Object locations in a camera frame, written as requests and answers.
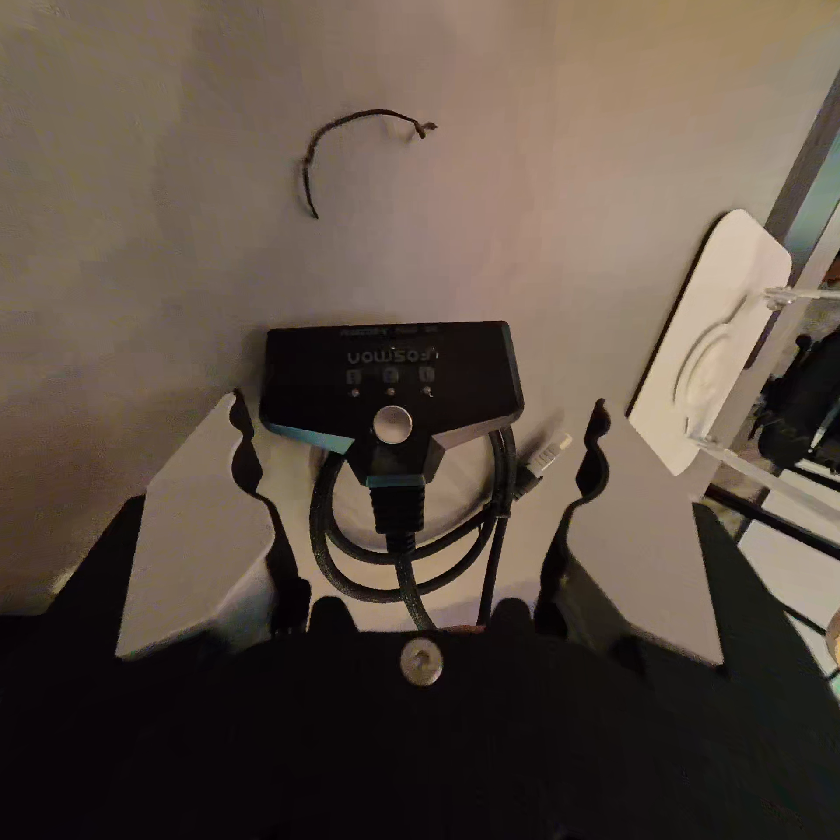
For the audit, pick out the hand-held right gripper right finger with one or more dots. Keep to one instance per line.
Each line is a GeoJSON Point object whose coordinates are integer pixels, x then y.
{"type": "Point", "coordinates": [643, 551]}

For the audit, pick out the white stand base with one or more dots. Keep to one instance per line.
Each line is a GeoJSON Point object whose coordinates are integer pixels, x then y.
{"type": "Point", "coordinates": [709, 341]}

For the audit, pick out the black hdmi switch box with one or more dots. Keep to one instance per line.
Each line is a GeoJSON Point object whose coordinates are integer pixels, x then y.
{"type": "Point", "coordinates": [453, 381]}

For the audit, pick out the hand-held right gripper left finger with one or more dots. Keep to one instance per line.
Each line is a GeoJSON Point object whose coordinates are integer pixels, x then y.
{"type": "Point", "coordinates": [197, 551]}

